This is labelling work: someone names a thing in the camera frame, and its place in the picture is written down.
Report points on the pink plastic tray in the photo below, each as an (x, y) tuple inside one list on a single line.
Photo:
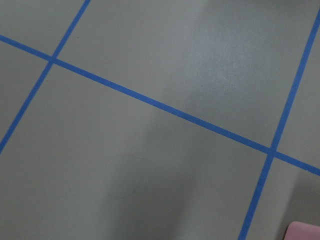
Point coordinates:
[(302, 231)]

